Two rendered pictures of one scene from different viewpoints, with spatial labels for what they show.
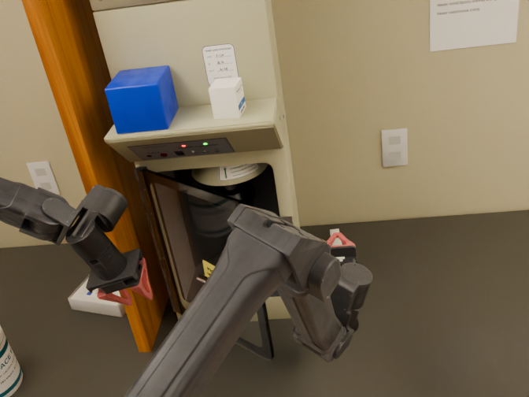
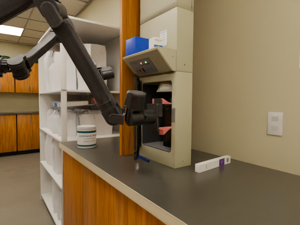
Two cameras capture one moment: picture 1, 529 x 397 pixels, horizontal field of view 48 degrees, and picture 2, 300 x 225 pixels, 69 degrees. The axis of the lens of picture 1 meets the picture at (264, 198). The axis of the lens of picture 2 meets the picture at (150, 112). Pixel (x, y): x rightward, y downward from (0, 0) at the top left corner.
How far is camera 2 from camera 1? 1.02 m
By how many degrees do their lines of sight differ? 51
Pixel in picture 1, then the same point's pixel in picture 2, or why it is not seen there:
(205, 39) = (160, 28)
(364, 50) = (263, 68)
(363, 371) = (162, 184)
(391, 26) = (278, 55)
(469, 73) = not seen: outside the picture
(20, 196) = not seen: hidden behind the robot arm
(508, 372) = (222, 218)
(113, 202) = (108, 69)
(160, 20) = (152, 24)
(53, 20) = (126, 24)
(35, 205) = not seen: hidden behind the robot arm
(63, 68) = (123, 37)
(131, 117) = (129, 49)
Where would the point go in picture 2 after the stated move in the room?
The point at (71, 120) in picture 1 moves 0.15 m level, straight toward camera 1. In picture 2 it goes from (121, 54) to (104, 48)
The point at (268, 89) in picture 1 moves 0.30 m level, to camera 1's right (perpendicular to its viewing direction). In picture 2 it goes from (174, 46) to (235, 33)
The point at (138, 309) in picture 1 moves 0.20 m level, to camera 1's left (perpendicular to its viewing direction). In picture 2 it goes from (122, 133) to (103, 130)
